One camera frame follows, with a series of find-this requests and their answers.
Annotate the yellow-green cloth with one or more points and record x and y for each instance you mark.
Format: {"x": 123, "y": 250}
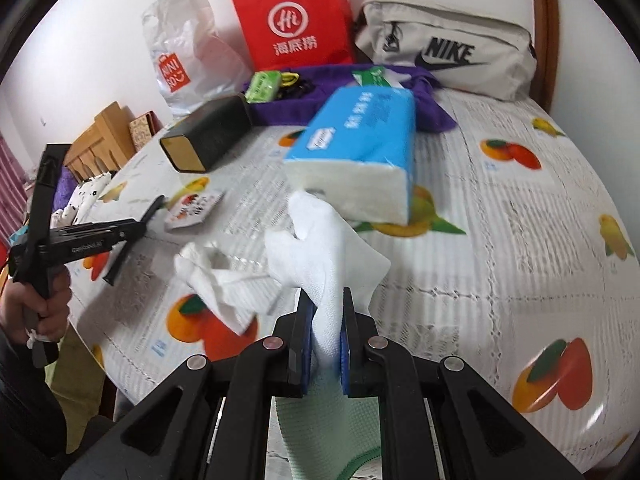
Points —
{"x": 75, "y": 385}

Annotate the small printed packet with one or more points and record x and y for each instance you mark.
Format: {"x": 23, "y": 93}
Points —
{"x": 195, "y": 210}

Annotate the person's left forearm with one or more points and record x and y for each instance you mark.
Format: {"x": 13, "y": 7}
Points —
{"x": 25, "y": 410}

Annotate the white spotted cloth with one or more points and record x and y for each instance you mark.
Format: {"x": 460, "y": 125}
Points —
{"x": 90, "y": 192}

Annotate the blue tissue pack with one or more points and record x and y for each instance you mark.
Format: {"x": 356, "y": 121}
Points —
{"x": 360, "y": 125}

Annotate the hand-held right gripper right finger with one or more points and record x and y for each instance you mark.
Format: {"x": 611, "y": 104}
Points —
{"x": 344, "y": 360}

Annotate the mint green cloth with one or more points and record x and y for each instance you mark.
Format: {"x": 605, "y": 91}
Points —
{"x": 325, "y": 425}

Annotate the red paper bag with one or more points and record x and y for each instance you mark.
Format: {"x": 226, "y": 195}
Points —
{"x": 260, "y": 10}

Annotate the white tissue sheet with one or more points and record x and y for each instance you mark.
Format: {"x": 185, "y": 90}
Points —
{"x": 325, "y": 260}

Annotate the grey sports bag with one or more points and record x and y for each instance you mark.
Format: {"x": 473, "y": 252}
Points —
{"x": 475, "y": 25}

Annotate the wooden chair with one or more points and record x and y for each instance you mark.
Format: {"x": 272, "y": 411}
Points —
{"x": 105, "y": 130}

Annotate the black box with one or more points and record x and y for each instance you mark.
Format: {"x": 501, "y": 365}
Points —
{"x": 210, "y": 125}

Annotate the brown patterned box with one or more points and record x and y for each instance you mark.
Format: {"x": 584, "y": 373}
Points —
{"x": 145, "y": 130}

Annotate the pink patterned curtain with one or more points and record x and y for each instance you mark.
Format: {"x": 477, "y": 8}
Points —
{"x": 10, "y": 185}

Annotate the person's left hand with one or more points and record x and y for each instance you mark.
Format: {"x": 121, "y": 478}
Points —
{"x": 55, "y": 305}

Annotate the purple cloth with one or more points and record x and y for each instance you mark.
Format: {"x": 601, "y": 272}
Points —
{"x": 65, "y": 192}

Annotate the green packet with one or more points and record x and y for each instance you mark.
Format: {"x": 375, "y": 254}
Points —
{"x": 372, "y": 77}

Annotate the brown wooden frame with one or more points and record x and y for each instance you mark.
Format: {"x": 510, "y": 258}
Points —
{"x": 545, "y": 35}

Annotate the purple towel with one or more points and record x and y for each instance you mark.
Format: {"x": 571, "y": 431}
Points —
{"x": 280, "y": 112}

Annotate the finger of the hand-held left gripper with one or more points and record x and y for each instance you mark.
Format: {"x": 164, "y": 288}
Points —
{"x": 115, "y": 265}
{"x": 100, "y": 227}

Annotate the small green tissue pack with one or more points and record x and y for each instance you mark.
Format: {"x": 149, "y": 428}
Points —
{"x": 262, "y": 86}

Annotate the white plastic bag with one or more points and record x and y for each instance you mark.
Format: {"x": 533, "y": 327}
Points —
{"x": 200, "y": 60}

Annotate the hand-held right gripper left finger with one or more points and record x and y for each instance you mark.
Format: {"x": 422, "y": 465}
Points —
{"x": 309, "y": 360}

